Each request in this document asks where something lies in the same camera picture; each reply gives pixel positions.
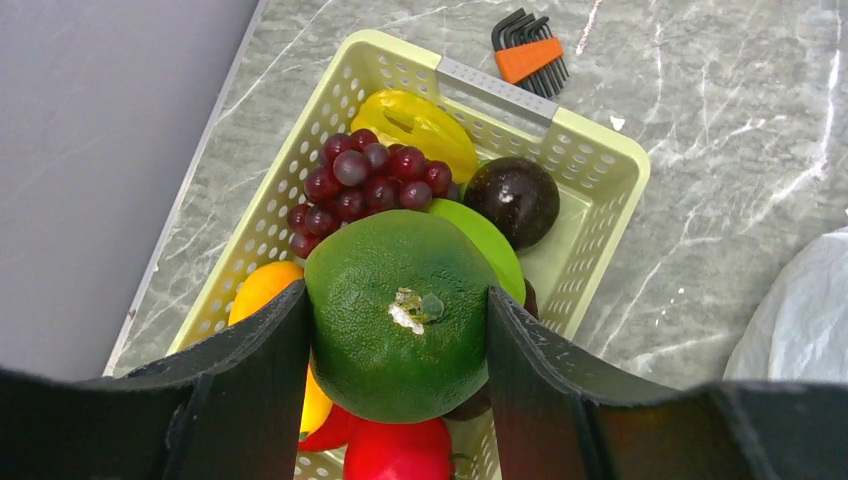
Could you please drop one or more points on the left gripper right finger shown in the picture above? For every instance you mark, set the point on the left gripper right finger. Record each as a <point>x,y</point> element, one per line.
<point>562,413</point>

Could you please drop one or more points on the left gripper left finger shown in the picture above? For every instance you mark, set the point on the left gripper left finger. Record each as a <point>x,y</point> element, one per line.
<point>228,407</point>

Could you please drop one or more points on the dark green fake orange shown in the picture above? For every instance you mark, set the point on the dark green fake orange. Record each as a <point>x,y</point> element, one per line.
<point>399,316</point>

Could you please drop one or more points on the white plastic bag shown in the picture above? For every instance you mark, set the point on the white plastic bag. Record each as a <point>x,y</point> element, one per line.
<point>799,330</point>

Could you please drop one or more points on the orange fake mango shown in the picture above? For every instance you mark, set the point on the orange fake mango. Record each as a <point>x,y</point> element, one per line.
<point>260,287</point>

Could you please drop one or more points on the green fake fruit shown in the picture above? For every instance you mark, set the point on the green fake fruit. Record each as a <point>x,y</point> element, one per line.
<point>489,241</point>

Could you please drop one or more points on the red fake apple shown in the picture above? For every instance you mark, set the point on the red fake apple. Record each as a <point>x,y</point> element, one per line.
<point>385,451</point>

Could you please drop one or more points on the dark purple fake fruit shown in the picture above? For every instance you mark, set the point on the dark purple fake fruit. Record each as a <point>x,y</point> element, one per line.
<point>517,196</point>

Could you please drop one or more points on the purple fake grapes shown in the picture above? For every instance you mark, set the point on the purple fake grapes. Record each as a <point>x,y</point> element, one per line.
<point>357,176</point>

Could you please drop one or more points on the yellow fake banana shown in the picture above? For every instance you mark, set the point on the yellow fake banana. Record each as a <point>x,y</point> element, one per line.
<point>397,116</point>

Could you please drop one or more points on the beige plastic basket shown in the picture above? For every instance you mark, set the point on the beige plastic basket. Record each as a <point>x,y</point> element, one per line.
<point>599,173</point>

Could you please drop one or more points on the small orange black object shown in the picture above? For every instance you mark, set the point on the small orange black object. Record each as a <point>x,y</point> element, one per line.
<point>528,55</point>

